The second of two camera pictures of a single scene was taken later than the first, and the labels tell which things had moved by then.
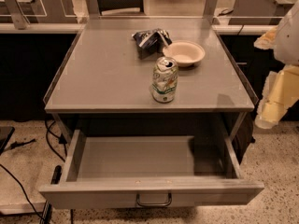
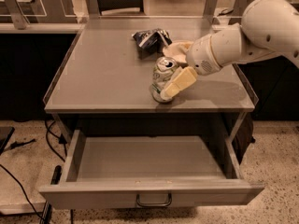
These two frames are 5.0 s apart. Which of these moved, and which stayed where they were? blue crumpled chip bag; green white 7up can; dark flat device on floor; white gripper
Moved: white gripper
Stayed: blue crumpled chip bag; green white 7up can; dark flat device on floor
